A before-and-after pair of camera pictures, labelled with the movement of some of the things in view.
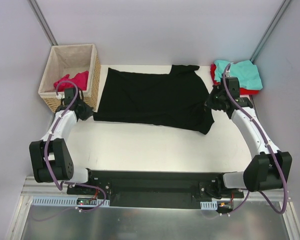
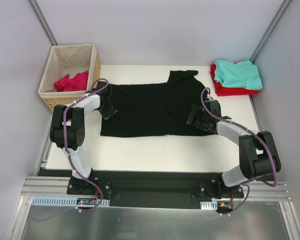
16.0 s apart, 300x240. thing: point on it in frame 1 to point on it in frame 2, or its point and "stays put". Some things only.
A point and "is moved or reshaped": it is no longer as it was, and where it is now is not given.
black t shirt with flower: (178, 98) is moved or reshaped
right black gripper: (212, 100) to (194, 117)
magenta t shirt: (79, 82) stays put
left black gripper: (85, 111) to (109, 110)
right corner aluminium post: (283, 8) stays put
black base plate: (160, 189) stays put
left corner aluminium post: (43, 22) stays put
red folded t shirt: (242, 91) stays put
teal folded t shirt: (248, 74) stays put
